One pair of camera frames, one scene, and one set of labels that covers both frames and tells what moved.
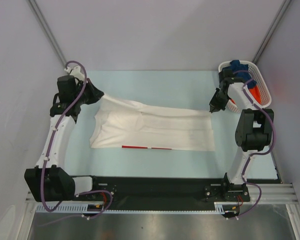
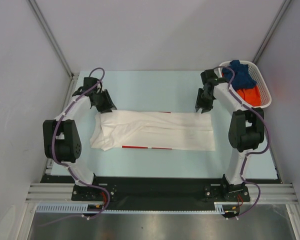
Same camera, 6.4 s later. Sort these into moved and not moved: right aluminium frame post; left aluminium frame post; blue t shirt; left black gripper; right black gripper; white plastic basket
Moved: right black gripper; left black gripper
Not moved: blue t shirt; left aluminium frame post; right aluminium frame post; white plastic basket
